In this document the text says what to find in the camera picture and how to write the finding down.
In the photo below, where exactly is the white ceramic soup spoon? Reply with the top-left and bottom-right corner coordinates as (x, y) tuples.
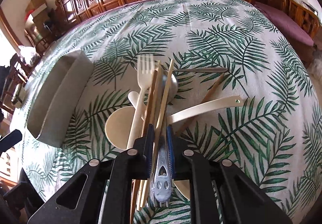
(173, 180), (190, 200)

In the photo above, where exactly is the light wooden chopstick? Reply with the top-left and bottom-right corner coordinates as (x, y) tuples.
(149, 60), (174, 195)

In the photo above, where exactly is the small cream spoon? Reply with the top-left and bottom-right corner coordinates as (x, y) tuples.
(128, 91), (146, 120)

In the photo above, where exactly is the metal spoon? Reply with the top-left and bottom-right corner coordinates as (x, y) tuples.
(161, 67), (228, 104)

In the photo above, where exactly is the cream plastic fork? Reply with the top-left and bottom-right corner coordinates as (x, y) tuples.
(127, 54), (155, 149)

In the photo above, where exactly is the wooden dining chair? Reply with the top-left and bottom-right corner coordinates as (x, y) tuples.
(1, 53), (33, 114)

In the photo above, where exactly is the palm leaf tablecloth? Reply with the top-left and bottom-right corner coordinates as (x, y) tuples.
(11, 0), (321, 223)

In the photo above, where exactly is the grey utensil tray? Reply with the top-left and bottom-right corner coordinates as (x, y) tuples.
(27, 50), (94, 148)

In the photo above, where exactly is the cardboard boxes stack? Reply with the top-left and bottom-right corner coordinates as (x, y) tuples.
(25, 0), (54, 40)

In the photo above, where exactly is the purple armchair cushion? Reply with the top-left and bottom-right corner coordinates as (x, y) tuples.
(254, 2), (314, 46)

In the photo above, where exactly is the purple sofa cushion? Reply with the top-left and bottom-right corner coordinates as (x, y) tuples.
(80, 0), (158, 24)

